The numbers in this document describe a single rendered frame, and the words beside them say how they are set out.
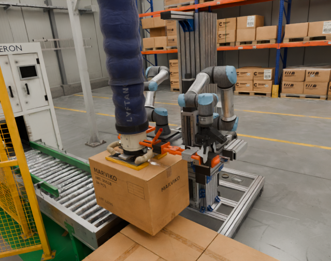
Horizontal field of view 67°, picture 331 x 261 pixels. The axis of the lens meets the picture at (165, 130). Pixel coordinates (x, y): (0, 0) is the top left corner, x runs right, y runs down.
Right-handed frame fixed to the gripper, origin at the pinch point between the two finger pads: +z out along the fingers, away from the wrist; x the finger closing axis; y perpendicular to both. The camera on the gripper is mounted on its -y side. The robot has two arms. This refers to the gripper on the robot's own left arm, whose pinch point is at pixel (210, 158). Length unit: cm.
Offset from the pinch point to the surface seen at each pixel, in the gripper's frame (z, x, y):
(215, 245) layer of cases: 66, -8, 3
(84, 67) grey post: -40, -159, 354
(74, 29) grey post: -105, -153, 356
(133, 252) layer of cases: 66, 27, 43
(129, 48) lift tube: -61, 6, 49
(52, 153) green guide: 55, -20, 240
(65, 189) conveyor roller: 65, 11, 157
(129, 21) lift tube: -75, 4, 48
